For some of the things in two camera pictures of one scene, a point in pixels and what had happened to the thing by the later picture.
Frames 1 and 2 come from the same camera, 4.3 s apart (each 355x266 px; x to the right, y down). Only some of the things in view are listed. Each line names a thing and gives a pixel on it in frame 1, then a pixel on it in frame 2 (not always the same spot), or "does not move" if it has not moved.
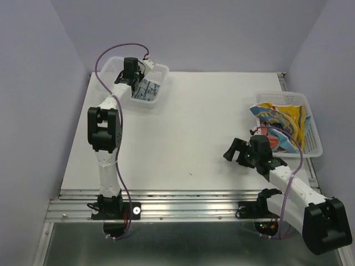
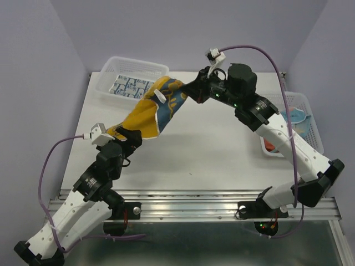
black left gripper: (141, 75) -> (135, 138)
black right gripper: (237, 144) -> (195, 89)
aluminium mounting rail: (163, 205) does not move
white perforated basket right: (313, 147) does not move
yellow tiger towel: (292, 117) -> (151, 114)
